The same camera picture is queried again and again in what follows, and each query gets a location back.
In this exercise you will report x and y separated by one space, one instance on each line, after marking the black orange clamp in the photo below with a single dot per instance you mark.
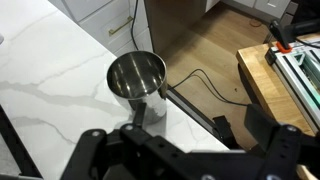
280 36

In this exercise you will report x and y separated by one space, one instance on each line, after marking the aluminium frame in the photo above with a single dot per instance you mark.
300 76

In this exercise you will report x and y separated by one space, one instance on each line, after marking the wooden board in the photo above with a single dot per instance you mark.
260 80

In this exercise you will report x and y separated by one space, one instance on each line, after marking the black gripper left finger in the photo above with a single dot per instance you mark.
133 156

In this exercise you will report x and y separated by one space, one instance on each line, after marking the white low cabinet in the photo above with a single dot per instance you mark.
260 6

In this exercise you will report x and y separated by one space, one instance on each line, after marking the white shaker drawer front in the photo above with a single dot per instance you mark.
100 16

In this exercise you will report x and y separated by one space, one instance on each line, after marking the silver steel cup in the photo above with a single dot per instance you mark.
136 76

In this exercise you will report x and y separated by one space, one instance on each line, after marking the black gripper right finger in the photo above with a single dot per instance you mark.
286 150

